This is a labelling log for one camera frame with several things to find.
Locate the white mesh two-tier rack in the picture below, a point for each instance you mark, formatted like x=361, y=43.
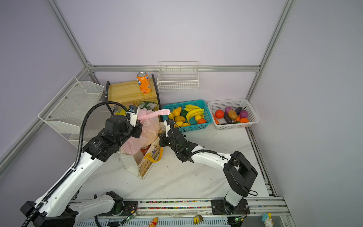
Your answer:
x=65, y=112

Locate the pink plastic grocery bag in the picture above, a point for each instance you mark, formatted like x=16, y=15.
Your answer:
x=149, y=133

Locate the wooden three-tier shelf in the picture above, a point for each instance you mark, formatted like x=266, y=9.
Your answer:
x=129, y=92

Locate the yellow banana bunch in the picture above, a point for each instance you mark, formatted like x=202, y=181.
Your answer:
x=193, y=111

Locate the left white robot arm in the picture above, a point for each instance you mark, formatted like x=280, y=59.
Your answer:
x=53, y=209

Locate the orange soda can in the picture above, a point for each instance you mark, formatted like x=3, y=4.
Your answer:
x=144, y=83

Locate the dark purple eggplant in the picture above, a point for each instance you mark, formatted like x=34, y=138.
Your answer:
x=227, y=119

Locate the teal plastic fruit basket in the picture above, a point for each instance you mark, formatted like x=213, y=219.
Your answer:
x=194, y=126

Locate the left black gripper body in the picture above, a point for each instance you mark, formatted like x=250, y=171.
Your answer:
x=131, y=132

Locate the yellow pear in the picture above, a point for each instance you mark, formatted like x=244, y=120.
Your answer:
x=177, y=112

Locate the white canvas tote bag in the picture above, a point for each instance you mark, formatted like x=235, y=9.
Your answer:
x=140, y=164

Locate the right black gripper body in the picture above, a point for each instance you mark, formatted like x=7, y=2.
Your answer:
x=167, y=141

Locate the brown potato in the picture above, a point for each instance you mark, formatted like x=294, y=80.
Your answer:
x=232, y=114

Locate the white wire wall basket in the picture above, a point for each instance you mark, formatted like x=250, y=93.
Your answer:
x=178, y=76

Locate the dark green round fruit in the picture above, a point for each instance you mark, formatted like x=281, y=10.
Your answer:
x=183, y=113

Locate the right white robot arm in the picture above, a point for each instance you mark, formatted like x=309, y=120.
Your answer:
x=239, y=172

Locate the green snack bag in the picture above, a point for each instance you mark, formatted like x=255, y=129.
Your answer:
x=148, y=105

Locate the purple round vegetable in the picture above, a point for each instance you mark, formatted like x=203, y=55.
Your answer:
x=244, y=114

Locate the white plastic vegetable basket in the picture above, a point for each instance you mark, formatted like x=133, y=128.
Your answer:
x=233, y=103

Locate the red cola can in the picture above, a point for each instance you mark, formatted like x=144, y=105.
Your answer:
x=144, y=150

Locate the red tomato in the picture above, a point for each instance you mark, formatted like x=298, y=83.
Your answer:
x=219, y=114

